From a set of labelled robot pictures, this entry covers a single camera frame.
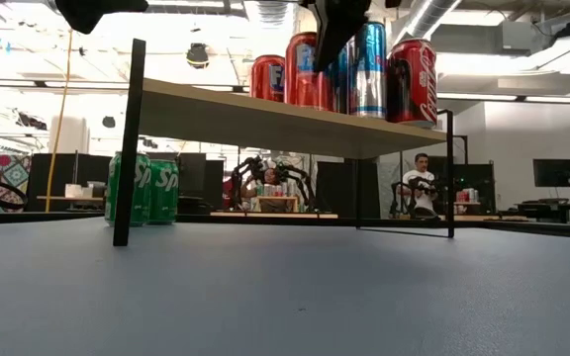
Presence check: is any silver blue Red Bull can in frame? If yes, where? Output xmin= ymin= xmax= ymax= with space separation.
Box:
xmin=332 ymin=42 xmax=355 ymax=114
xmin=349 ymin=21 xmax=389 ymax=120

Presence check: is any red Fanta can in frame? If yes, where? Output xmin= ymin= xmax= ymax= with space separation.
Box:
xmin=284 ymin=32 xmax=336 ymax=111
xmin=249 ymin=53 xmax=287 ymax=104

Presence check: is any red Coca-Cola can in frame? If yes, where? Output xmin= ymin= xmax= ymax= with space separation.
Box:
xmin=386 ymin=38 xmax=438 ymax=129

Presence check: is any wooden shelf with black legs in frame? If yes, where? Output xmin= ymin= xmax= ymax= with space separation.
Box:
xmin=112 ymin=38 xmax=456 ymax=247

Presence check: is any small background wooden shelf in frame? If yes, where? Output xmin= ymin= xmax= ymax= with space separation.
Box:
xmin=256 ymin=195 xmax=300 ymax=214

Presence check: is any black ceiling-hung device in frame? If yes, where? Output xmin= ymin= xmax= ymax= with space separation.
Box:
xmin=185 ymin=43 xmax=211 ymax=69

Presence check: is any white cylindrical column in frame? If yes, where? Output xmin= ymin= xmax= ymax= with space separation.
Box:
xmin=48 ymin=117 xmax=89 ymax=154

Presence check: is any black partition panel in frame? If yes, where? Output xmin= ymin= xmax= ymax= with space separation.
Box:
xmin=316 ymin=160 xmax=381 ymax=220
xmin=440 ymin=162 xmax=497 ymax=215

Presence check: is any person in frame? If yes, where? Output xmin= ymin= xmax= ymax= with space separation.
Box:
xmin=401 ymin=152 xmax=444 ymax=219
xmin=244 ymin=165 xmax=286 ymax=214

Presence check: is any colourful patchwork quilt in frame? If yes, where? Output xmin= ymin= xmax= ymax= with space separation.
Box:
xmin=0 ymin=150 xmax=33 ymax=213

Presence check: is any black screen panel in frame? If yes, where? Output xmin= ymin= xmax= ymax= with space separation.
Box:
xmin=177 ymin=151 xmax=226 ymax=215

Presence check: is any wooden ledge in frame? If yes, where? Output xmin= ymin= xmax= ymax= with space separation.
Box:
xmin=36 ymin=195 xmax=107 ymax=202

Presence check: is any green Sprite can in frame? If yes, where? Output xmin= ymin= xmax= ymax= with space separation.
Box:
xmin=105 ymin=151 xmax=153 ymax=227
xmin=148 ymin=159 xmax=181 ymax=225

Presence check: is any background wooden table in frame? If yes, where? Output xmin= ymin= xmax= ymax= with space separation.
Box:
xmin=209 ymin=211 xmax=339 ymax=221

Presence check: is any black computer monitor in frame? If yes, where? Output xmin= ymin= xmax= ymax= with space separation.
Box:
xmin=532 ymin=158 xmax=570 ymax=188

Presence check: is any black desk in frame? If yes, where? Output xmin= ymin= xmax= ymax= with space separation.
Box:
xmin=497 ymin=197 xmax=570 ymax=224

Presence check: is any corrugated silver duct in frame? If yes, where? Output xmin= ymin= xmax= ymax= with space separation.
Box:
xmin=242 ymin=0 xmax=300 ymax=55

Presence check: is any silver ventilation duct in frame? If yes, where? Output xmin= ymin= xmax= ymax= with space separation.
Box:
xmin=393 ymin=0 xmax=464 ymax=45

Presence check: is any black table frame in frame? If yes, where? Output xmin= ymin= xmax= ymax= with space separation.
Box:
xmin=0 ymin=210 xmax=570 ymax=241

